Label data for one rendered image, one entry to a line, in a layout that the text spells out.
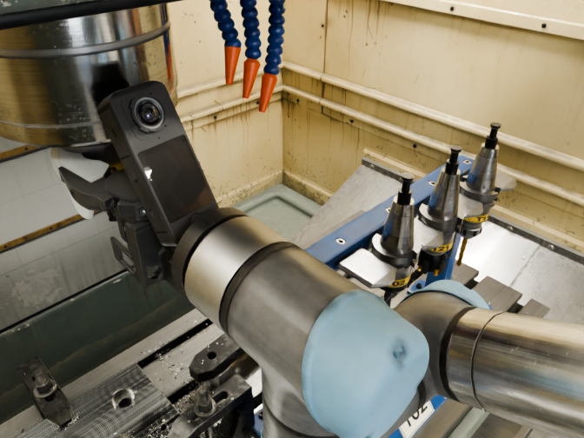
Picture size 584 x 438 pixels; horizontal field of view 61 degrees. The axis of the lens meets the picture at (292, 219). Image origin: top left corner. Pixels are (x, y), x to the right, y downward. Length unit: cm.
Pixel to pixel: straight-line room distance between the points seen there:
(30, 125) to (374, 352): 29
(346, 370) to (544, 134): 110
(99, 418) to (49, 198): 41
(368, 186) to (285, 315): 130
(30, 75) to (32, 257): 69
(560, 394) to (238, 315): 20
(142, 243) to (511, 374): 28
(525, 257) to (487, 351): 102
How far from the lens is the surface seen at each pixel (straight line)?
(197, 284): 32
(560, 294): 135
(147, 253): 40
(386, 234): 65
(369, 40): 151
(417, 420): 86
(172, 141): 36
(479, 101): 136
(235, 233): 32
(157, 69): 41
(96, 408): 81
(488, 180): 81
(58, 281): 110
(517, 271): 137
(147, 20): 40
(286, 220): 181
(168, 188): 35
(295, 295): 28
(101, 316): 123
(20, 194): 98
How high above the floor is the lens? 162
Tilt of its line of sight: 35 degrees down
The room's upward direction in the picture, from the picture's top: 1 degrees clockwise
